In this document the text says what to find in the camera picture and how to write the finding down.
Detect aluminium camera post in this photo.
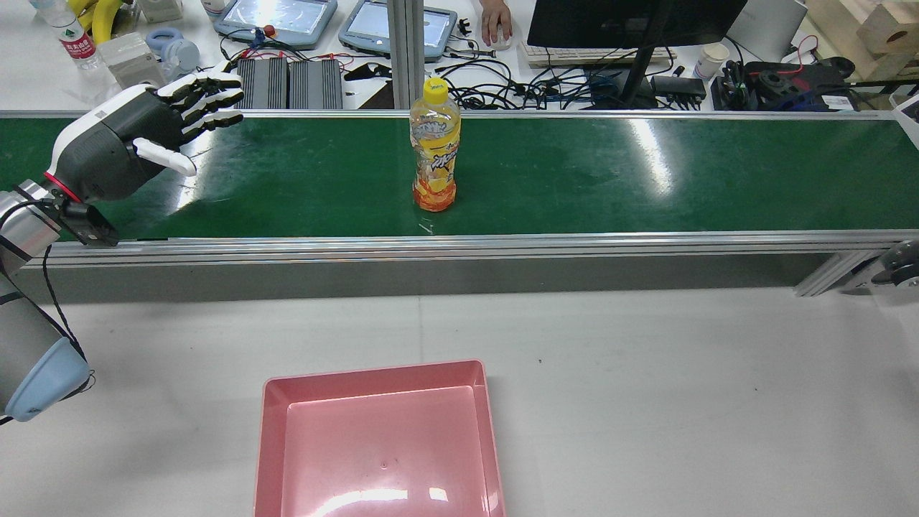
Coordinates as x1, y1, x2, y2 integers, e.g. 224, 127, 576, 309
387, 0, 426, 111

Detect white paper cup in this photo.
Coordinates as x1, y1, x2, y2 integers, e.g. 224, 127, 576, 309
692, 42, 731, 80

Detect black metal bracket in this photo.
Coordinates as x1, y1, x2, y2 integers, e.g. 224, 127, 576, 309
344, 62, 393, 82

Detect light wooden block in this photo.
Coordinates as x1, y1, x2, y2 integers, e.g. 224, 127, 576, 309
804, 0, 919, 81

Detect black cable tangle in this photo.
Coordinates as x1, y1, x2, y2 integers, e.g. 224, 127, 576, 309
424, 49, 650, 111

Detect light blue headphones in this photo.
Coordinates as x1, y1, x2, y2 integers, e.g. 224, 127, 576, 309
145, 27, 201, 69

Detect blue cable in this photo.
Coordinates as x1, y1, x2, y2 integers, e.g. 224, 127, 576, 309
535, 72, 625, 98

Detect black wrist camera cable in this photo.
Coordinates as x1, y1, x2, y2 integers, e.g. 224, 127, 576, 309
0, 200, 95, 424

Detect small white box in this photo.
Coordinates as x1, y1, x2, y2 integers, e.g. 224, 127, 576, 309
136, 0, 185, 24

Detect clear water bottle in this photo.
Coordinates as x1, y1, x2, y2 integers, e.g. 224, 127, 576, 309
29, 0, 71, 24

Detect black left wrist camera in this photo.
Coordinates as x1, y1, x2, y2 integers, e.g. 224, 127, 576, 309
61, 201, 121, 249

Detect black computer monitor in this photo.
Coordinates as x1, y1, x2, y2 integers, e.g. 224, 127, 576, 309
526, 0, 750, 110

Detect green conveyor belt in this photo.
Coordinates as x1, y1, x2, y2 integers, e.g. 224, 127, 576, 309
0, 109, 919, 299

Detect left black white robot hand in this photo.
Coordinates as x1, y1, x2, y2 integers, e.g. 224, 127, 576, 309
43, 68, 246, 204

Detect grey blue teach pendant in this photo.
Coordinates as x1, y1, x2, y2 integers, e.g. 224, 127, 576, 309
338, 0, 459, 62
213, 0, 339, 50

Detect water bottle red label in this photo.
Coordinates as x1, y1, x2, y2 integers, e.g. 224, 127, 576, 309
47, 11, 106, 71

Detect black machine part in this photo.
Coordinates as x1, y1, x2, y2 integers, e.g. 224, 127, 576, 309
742, 60, 857, 113

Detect clear plastic box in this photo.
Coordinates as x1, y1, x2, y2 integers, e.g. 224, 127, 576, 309
97, 32, 167, 91

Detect silver laptop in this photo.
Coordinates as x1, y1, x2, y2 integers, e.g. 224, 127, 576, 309
724, 0, 809, 63

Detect yellow banana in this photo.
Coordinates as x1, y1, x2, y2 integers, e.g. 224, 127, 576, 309
68, 0, 129, 44

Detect bystander bare hand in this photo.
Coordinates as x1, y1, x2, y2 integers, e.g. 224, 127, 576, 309
479, 0, 515, 46

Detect white keyboard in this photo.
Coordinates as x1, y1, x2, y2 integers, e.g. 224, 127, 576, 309
518, 41, 678, 70

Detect pink plastic basket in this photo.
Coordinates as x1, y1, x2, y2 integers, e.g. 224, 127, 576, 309
253, 359, 508, 517

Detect thin red cable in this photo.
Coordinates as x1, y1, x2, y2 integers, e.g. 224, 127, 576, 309
749, 34, 820, 78

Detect orange juice bottle yellow cap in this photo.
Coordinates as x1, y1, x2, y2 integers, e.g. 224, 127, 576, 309
409, 77, 462, 213

